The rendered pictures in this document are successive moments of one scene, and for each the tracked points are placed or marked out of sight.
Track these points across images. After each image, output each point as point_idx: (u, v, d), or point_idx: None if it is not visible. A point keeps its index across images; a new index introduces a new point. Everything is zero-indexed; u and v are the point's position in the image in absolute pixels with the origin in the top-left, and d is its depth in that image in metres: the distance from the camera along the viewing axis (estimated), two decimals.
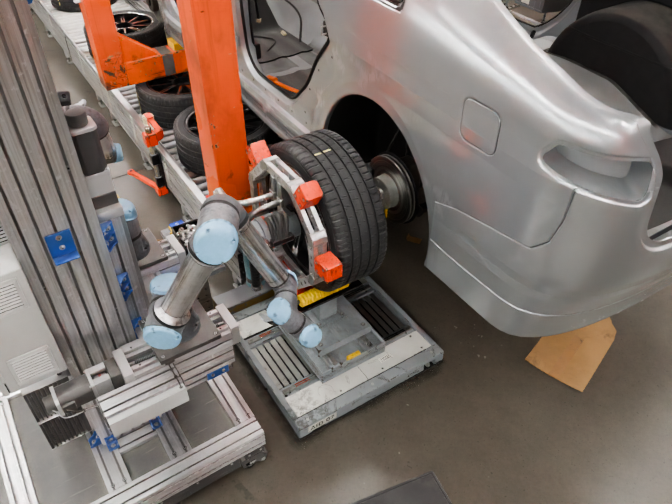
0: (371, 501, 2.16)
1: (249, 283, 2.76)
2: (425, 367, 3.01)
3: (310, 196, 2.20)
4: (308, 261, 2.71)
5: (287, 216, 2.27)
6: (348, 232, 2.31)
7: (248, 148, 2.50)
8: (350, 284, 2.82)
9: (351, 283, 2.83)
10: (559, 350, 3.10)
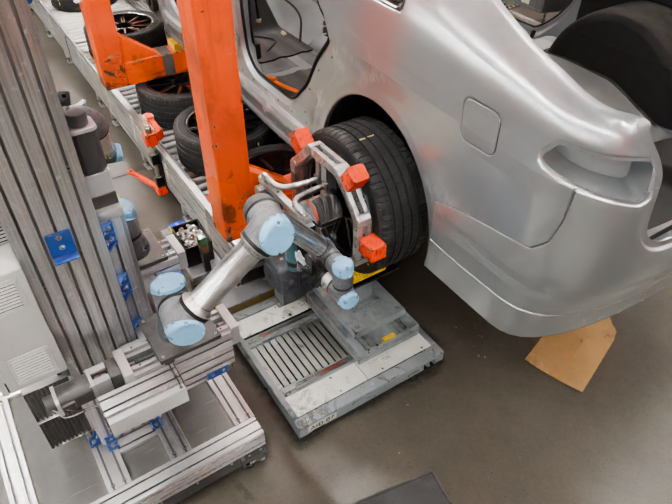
0: (371, 501, 2.16)
1: (289, 266, 2.84)
2: (425, 367, 3.01)
3: (357, 178, 2.28)
4: (347, 245, 2.79)
5: (334, 198, 2.35)
6: (392, 214, 2.39)
7: (292, 134, 2.58)
8: (386, 268, 2.91)
9: (387, 267, 2.91)
10: (559, 350, 3.10)
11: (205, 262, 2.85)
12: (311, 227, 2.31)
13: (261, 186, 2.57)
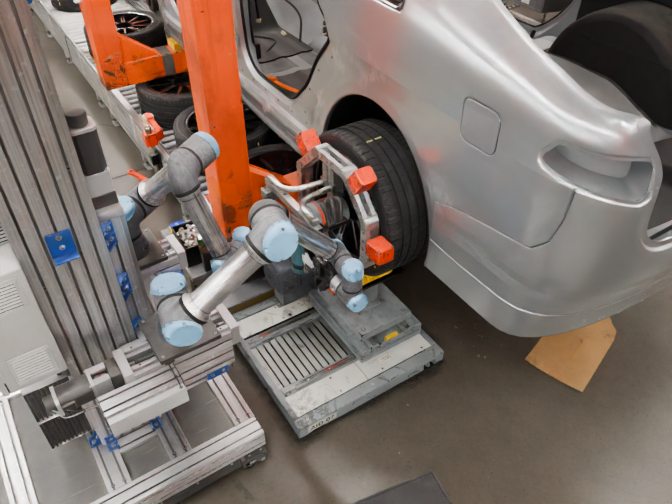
0: (371, 501, 2.16)
1: (295, 269, 2.83)
2: (425, 367, 3.01)
3: (365, 181, 2.27)
4: (353, 247, 2.78)
5: (341, 201, 2.34)
6: (400, 217, 2.38)
7: (299, 136, 2.57)
8: (392, 270, 2.90)
9: (393, 269, 2.90)
10: (559, 350, 3.10)
11: (205, 262, 2.85)
12: (318, 230, 2.30)
13: (267, 188, 2.55)
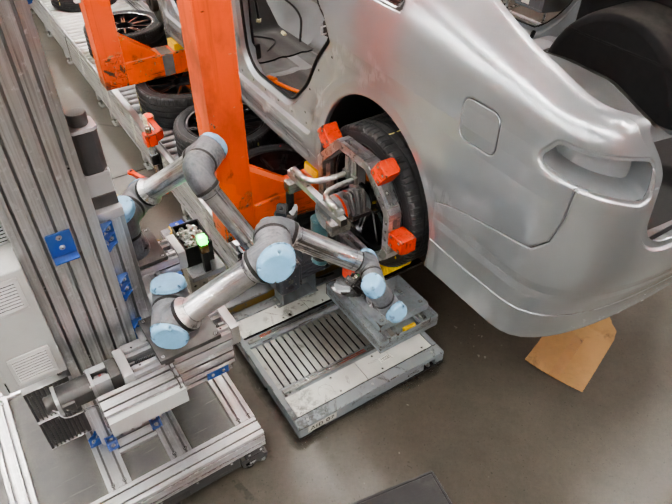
0: (371, 501, 2.16)
1: (315, 260, 2.87)
2: (425, 367, 3.01)
3: (389, 172, 2.32)
4: (373, 239, 2.83)
5: (365, 192, 2.38)
6: (422, 207, 2.42)
7: (321, 129, 2.61)
8: (410, 262, 2.94)
9: (411, 261, 2.94)
10: (559, 350, 3.10)
11: (205, 262, 2.85)
12: (342, 220, 2.34)
13: (290, 180, 2.60)
